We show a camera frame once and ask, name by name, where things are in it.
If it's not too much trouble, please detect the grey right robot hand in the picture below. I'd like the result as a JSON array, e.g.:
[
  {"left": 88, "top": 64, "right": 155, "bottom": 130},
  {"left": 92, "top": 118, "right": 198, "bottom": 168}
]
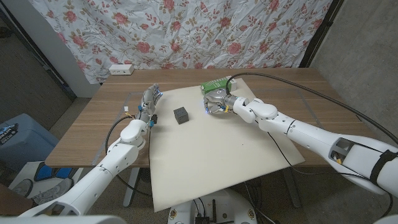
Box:
[{"left": 203, "top": 88, "right": 241, "bottom": 115}]

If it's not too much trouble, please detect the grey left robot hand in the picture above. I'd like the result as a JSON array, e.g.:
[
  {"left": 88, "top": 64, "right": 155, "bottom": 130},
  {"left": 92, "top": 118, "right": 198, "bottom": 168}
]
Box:
[{"left": 136, "top": 83, "right": 164, "bottom": 123}]

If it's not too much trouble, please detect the cream foam board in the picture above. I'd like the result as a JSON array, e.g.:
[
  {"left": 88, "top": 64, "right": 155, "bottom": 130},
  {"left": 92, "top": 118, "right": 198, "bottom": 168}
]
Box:
[{"left": 148, "top": 77, "right": 306, "bottom": 213}]

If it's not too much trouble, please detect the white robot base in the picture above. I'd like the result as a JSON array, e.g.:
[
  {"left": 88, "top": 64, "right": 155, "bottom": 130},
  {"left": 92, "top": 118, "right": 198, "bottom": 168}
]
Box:
[{"left": 167, "top": 189, "right": 257, "bottom": 224}]

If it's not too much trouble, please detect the green straw package box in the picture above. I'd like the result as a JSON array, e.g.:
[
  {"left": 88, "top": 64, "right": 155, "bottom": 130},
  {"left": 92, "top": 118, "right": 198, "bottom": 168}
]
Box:
[{"left": 200, "top": 77, "right": 238, "bottom": 95}]

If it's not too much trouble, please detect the dark grey embossed cube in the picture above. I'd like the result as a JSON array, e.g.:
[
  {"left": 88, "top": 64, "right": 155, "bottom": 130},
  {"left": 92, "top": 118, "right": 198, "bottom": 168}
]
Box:
[{"left": 173, "top": 106, "right": 190, "bottom": 125}]

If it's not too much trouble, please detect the white power strip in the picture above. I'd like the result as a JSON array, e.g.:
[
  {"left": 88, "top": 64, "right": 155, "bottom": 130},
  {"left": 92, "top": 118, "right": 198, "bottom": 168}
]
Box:
[{"left": 108, "top": 63, "right": 135, "bottom": 76}]

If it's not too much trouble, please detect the floral backdrop cloth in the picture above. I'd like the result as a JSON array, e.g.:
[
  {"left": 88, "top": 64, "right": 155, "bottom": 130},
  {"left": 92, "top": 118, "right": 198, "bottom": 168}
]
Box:
[{"left": 27, "top": 0, "right": 333, "bottom": 85}]

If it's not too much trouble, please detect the grey metal table leg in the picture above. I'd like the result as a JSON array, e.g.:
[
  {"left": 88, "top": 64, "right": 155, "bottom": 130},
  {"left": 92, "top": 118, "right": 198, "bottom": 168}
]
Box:
[
  {"left": 281, "top": 169, "right": 302, "bottom": 208},
  {"left": 123, "top": 167, "right": 141, "bottom": 208}
]

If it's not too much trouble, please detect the black backdrop stand pole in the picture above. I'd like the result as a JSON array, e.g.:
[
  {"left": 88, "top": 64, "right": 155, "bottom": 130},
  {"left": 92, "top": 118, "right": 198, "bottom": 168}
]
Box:
[{"left": 298, "top": 0, "right": 345, "bottom": 68}]

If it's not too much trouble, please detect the white blue floor platform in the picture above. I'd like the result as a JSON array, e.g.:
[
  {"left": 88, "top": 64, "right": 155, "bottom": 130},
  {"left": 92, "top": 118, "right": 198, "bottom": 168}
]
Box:
[{"left": 7, "top": 161, "right": 85, "bottom": 206}]

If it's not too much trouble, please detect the blue plastic bin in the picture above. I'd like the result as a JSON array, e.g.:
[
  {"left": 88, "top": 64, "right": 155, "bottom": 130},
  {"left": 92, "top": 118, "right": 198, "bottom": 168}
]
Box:
[{"left": 0, "top": 113, "right": 60, "bottom": 174}]

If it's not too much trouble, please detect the grey sneaker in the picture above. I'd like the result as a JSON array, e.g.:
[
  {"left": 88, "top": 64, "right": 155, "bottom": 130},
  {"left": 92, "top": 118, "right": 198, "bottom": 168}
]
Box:
[
  {"left": 32, "top": 177, "right": 75, "bottom": 205},
  {"left": 11, "top": 179, "right": 34, "bottom": 198}
]

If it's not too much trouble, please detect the white robot torso edge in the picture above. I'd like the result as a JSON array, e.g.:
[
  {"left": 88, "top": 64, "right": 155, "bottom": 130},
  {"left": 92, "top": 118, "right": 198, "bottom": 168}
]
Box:
[{"left": 0, "top": 214, "right": 127, "bottom": 224}]

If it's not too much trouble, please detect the brown person leg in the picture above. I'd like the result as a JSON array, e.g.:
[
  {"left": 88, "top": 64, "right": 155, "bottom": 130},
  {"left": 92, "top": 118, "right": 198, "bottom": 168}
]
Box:
[{"left": 0, "top": 183, "right": 37, "bottom": 216}]

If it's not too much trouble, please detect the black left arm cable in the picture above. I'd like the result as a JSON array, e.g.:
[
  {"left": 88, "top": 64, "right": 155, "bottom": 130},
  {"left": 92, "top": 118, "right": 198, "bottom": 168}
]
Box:
[{"left": 104, "top": 114, "right": 153, "bottom": 197}]

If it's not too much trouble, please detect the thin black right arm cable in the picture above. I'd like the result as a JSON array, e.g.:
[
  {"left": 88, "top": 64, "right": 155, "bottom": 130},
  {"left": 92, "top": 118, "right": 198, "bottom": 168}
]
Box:
[{"left": 267, "top": 132, "right": 393, "bottom": 218}]

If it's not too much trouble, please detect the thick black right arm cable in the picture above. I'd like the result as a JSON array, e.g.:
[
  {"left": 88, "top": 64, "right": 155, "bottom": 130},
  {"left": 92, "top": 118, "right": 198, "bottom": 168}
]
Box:
[{"left": 225, "top": 72, "right": 398, "bottom": 144}]

